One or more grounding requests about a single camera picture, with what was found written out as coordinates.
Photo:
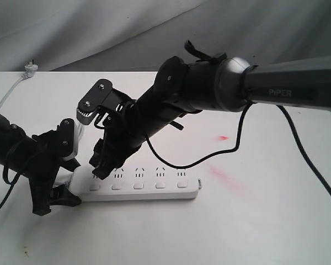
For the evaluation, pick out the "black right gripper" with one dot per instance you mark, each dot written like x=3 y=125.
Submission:
x=112 y=151

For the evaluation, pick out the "grey backdrop cloth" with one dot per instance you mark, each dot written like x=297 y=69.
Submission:
x=141 y=35

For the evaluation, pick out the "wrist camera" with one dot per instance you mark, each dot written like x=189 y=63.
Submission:
x=67 y=139
x=102 y=97

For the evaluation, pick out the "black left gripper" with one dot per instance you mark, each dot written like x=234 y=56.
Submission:
x=43 y=170

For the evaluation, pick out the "white five-socket power strip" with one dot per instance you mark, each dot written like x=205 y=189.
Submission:
x=135 y=184

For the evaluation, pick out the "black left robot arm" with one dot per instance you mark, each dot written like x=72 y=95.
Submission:
x=17 y=150

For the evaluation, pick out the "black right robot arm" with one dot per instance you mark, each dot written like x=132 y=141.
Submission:
x=212 y=83

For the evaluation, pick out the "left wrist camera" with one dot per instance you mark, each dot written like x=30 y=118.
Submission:
x=67 y=139

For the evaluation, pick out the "white wall plug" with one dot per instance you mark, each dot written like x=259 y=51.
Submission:
x=30 y=69

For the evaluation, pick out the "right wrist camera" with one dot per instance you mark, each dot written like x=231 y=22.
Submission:
x=102 y=97

